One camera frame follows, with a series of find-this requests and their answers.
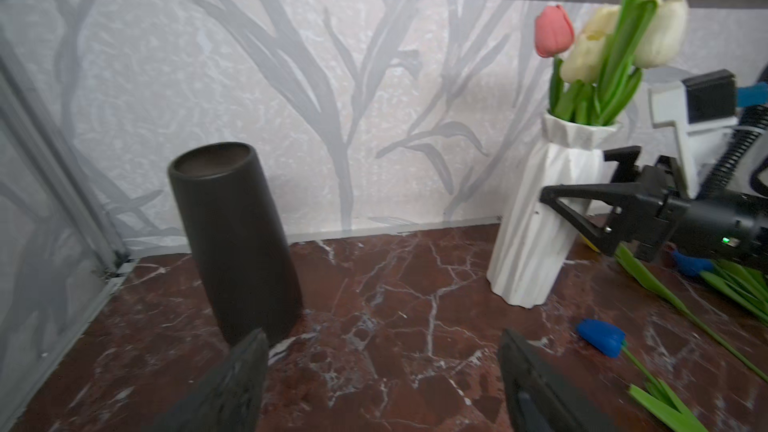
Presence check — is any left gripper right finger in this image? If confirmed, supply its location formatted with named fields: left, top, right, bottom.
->
left=497, top=329, right=617, bottom=432

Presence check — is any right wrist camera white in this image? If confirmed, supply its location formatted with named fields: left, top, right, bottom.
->
left=649, top=69, right=767, bottom=199

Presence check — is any black cone vase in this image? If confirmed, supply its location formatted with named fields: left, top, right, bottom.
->
left=168, top=142, right=303, bottom=346

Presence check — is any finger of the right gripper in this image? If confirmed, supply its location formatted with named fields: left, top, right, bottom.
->
left=539, top=183, right=643, bottom=255

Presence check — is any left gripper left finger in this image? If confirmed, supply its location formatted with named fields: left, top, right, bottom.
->
left=147, top=329, right=269, bottom=431

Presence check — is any pink tulip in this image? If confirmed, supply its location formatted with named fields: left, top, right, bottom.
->
left=534, top=5, right=575, bottom=114

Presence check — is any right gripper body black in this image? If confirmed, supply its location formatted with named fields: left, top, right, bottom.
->
left=602, top=156, right=767, bottom=270

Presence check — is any pale yellow tulip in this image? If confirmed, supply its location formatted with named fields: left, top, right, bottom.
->
left=581, top=4, right=622, bottom=40

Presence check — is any tall cream tulip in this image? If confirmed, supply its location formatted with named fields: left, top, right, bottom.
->
left=599, top=0, right=690, bottom=126

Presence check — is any white ribbed ceramic vase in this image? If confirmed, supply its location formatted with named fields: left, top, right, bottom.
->
left=486, top=114, right=620, bottom=309

